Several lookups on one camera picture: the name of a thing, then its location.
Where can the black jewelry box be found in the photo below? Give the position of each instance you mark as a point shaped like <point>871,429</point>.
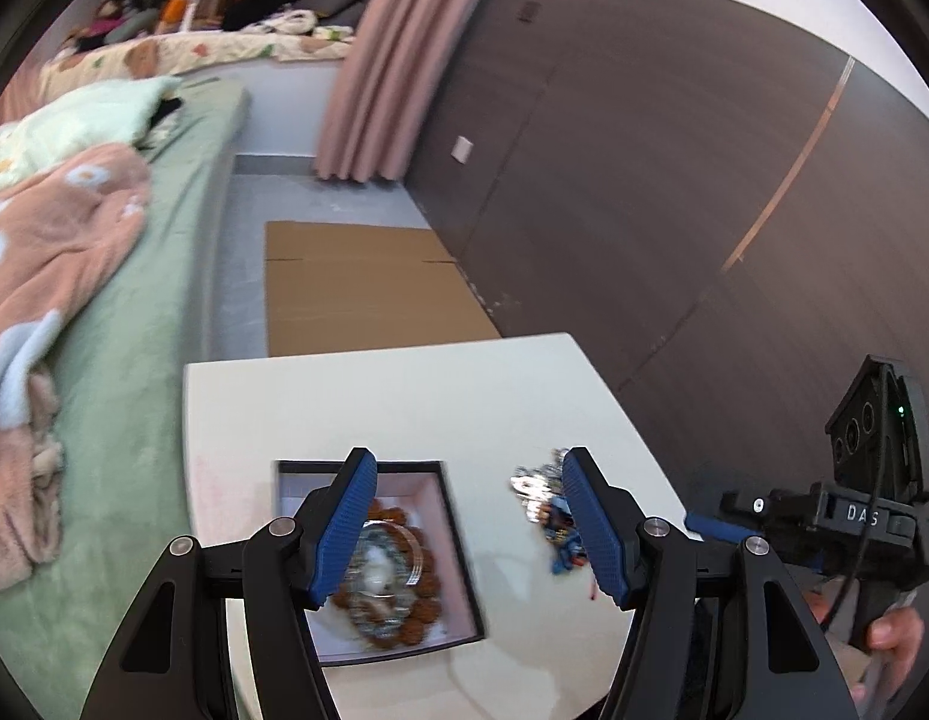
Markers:
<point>442,510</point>

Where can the cream floral bedding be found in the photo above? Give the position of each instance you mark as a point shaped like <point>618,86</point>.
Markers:
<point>209,49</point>

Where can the pink curtain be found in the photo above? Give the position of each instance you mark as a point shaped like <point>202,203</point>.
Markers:
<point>389,75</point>

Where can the flattened cardboard box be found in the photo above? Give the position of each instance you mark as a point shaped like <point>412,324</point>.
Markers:
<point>359,292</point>

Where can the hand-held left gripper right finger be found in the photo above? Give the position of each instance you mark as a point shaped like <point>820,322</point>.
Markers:
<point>593,536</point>

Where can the pink flower fleece blanket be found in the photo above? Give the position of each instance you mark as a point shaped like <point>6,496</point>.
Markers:
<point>52,240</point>

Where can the bed with green sheet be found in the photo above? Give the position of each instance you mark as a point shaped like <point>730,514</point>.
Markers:
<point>142,360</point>

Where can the white wall switch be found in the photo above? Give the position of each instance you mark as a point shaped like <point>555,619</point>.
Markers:
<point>462,149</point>

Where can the person's right hand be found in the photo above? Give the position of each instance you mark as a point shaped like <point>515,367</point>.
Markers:
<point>900,634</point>

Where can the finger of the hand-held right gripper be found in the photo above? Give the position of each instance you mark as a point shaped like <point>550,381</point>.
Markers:
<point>708,526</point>

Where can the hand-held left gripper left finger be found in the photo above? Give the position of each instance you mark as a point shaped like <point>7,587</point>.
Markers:
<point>343,532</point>

